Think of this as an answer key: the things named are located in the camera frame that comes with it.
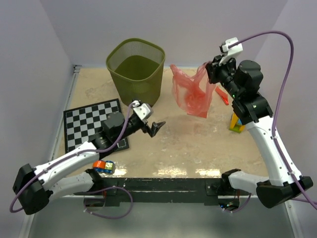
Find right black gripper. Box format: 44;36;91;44
205;54;241;99

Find red plastic trash bag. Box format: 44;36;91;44
170;63;216;118

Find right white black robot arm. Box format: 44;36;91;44
206;55;313;208

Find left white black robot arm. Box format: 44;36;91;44
9;110;165;215

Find olive green mesh trash bin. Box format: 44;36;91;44
106;38;165;106

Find small red plastic bag piece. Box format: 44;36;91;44
215;86;229;106

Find colourful toy block stack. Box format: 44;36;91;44
229;113;245;133

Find orange blue toy car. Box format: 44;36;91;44
92;160;115;174

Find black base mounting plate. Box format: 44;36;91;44
73;177;251;208

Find black white chessboard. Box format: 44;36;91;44
63;98;121;153

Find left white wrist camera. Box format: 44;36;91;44
132;100;153;123

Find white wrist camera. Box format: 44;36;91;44
219;37;243;65
132;100;153;123

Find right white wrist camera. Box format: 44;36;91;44
219;37;243;65

